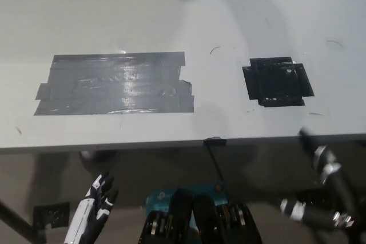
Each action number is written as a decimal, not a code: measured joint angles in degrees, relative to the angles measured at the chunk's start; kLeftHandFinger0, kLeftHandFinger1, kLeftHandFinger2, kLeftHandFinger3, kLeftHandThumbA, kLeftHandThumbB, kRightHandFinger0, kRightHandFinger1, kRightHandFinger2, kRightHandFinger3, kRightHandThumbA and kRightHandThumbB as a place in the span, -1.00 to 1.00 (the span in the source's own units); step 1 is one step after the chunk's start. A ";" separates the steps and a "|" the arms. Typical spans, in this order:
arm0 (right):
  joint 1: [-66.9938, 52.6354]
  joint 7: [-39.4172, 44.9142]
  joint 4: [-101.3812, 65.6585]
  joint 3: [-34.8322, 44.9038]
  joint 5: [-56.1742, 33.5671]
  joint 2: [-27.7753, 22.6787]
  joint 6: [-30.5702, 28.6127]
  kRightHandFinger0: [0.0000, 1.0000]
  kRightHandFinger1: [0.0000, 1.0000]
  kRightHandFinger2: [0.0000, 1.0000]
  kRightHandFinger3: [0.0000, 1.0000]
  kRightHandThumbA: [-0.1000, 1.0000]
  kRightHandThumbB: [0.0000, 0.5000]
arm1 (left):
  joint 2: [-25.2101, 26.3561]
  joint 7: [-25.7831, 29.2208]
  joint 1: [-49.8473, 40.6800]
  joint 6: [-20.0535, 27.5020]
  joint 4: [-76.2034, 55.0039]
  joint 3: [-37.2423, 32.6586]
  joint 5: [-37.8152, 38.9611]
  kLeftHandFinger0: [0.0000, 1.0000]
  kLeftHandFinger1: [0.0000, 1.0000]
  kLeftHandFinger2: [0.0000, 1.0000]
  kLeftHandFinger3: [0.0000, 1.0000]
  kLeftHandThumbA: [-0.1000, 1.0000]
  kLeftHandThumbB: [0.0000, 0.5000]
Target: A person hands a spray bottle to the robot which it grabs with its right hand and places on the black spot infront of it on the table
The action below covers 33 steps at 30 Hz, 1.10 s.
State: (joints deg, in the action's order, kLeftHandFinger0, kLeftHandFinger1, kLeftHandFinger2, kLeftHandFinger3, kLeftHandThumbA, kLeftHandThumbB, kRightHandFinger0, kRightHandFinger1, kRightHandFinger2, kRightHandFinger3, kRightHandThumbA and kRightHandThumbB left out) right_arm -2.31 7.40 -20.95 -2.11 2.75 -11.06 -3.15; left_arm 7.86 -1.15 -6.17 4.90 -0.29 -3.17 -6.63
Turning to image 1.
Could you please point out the robot right hand white black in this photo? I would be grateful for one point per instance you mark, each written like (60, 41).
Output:
(340, 181)

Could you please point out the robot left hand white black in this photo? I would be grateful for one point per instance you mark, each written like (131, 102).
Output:
(85, 212)

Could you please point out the black robot legs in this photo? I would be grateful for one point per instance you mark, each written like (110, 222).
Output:
(200, 215)

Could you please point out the small black floor tape patch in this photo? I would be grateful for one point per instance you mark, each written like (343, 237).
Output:
(51, 215)

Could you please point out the black table leg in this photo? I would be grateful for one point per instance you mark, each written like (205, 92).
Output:
(20, 222)

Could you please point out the black tape square patch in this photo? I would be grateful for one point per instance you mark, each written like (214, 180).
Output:
(276, 81)

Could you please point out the grey duct tape patch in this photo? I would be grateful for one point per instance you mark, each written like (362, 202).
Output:
(114, 84)

